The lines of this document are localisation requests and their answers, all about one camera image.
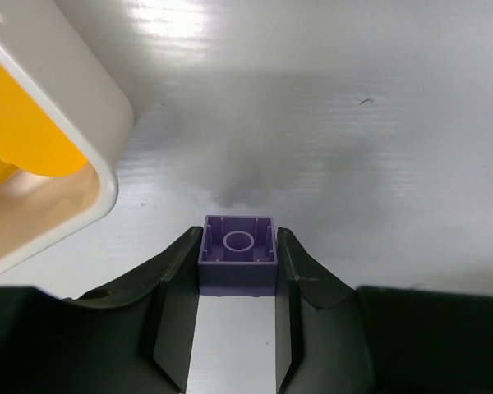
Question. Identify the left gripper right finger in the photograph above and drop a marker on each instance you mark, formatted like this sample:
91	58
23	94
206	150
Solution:
331	338

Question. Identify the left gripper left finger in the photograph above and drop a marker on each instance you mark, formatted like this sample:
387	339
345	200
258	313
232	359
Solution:
131	335

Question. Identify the small purple lego brick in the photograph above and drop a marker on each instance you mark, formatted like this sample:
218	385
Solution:
238	256

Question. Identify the yellow round flower lego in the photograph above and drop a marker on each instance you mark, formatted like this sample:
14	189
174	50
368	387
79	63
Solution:
29	140

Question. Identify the left white divided tray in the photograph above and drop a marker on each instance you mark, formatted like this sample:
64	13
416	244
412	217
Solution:
63	124

